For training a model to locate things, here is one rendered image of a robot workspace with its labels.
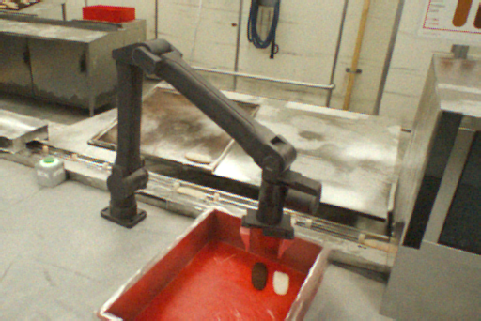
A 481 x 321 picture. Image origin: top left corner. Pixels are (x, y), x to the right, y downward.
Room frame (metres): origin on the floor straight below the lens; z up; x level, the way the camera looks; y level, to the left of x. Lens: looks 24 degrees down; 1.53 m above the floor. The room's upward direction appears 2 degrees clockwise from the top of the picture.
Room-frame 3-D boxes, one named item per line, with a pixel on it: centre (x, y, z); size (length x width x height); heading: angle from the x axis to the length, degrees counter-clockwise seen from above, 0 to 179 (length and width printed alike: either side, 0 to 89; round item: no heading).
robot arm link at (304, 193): (0.80, -0.26, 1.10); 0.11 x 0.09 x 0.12; 55
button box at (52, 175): (1.27, 0.42, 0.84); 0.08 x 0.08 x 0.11; 63
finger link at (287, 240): (0.81, -0.24, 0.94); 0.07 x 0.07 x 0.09; 78
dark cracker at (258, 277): (0.82, -0.22, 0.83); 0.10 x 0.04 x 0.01; 167
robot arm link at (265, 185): (0.81, -0.22, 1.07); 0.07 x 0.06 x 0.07; 55
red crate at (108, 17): (5.04, 0.80, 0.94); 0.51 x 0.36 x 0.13; 67
